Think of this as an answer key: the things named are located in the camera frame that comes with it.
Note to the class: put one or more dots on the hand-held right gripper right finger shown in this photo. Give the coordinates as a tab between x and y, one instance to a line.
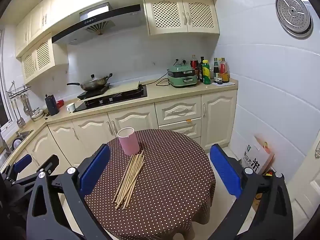
225	171

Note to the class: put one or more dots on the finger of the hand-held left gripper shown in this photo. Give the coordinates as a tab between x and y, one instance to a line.
22	162
48	163

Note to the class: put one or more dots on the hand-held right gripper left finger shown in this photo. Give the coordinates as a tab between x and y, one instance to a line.
95	171

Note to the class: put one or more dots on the bundle of wooden chopsticks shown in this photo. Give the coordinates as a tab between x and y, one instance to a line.
130	177

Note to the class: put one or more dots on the pink paper cup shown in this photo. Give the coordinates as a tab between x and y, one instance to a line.
127	142

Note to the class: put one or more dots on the steel kitchen sink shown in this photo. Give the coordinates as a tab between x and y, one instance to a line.
21	136

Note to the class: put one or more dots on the white printed rice bag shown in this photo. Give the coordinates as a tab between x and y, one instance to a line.
252	157

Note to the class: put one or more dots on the hanging metal spatula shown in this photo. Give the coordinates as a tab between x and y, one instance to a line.
21	123

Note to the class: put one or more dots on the stack of bowls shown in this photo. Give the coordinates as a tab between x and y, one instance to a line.
37	115

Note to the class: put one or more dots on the cream base kitchen cabinets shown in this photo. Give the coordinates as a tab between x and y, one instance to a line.
217	120

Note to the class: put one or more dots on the hanging metal ladle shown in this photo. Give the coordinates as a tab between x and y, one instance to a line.
27	110

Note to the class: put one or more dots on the brown polka dot tablecloth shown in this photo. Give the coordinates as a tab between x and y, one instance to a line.
170	175

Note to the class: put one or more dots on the black knife block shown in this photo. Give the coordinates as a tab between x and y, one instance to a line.
52	106

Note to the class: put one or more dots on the white mug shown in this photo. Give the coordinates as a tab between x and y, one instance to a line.
71	107

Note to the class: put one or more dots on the small red container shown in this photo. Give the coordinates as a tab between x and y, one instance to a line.
60	103

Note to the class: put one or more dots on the kitchen window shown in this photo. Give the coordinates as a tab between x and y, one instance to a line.
3	100

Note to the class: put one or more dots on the white door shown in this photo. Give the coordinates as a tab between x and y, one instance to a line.
307	180

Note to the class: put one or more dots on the black glass gas stove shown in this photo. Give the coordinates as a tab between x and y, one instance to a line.
135	95

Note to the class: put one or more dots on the black wok with lid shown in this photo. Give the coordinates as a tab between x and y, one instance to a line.
93	83

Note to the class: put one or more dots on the beige stone slab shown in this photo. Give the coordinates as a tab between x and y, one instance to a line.
122	87

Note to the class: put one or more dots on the sauce bottle with red label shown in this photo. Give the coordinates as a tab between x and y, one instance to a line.
224	72

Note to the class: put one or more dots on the green bottle with yellow cap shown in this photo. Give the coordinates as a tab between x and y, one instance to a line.
206	73

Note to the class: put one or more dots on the beige kitchen countertop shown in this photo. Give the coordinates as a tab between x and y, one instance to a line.
160	95

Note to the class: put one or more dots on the dark sauce bottle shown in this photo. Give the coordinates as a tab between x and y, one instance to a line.
216	71

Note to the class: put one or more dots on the green electric multi-cooker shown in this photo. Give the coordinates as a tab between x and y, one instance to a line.
182	80

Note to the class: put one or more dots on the tall dark glass bottle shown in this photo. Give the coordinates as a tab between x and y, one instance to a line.
201	72

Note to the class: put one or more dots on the cola bottle with red label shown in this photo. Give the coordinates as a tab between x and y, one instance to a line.
193	63

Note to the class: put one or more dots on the black glass range hood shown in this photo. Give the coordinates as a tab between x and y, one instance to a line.
100	22

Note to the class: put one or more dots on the round metal steamer tray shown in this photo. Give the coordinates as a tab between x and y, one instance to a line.
292	11

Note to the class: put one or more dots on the metal wall utensil rack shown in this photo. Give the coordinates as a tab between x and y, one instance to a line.
17	90

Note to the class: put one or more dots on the cream lattice wall cabinet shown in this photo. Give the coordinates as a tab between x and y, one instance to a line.
42	55
180	15

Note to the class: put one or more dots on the wall power outlet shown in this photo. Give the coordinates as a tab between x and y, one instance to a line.
183	61

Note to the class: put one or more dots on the cream upper wall cabinets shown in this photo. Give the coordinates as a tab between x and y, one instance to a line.
62	2

